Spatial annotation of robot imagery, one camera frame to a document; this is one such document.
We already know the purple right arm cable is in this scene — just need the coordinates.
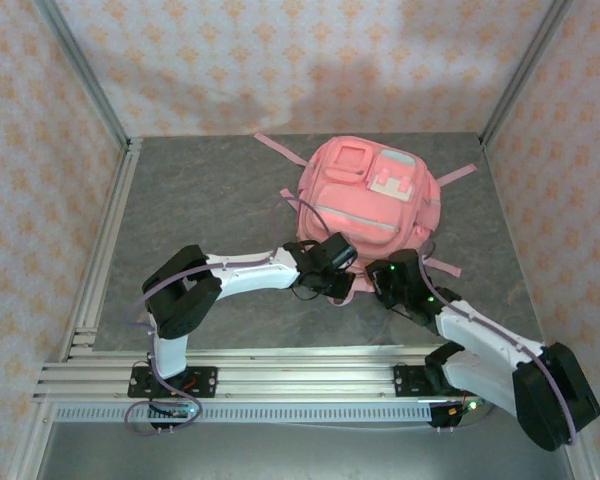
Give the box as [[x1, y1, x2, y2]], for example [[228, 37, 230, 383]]
[[417, 239, 581, 446]]

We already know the slotted grey cable duct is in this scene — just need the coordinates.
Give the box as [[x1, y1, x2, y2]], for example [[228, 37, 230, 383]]
[[54, 403, 434, 424]]

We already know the aluminium side rail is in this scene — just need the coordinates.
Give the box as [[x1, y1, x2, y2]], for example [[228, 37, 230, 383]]
[[59, 137, 144, 360]]

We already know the aluminium cross rail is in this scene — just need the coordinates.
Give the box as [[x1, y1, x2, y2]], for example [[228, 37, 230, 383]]
[[32, 348, 580, 402]]

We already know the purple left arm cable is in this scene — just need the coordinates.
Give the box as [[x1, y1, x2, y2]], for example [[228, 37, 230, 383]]
[[123, 197, 341, 436]]

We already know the grey metal shelf panel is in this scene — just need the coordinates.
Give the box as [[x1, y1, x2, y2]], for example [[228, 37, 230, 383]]
[[34, 422, 576, 480]]

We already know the aluminium frame post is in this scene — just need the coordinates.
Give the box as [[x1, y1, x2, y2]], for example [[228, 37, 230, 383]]
[[33, 0, 131, 151], [479, 0, 574, 146]]

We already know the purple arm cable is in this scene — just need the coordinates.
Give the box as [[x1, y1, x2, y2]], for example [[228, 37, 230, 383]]
[[417, 239, 581, 446], [123, 197, 341, 436]]

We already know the pink backpack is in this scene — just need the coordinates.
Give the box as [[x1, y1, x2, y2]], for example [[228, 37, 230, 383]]
[[253, 132, 477, 307]]

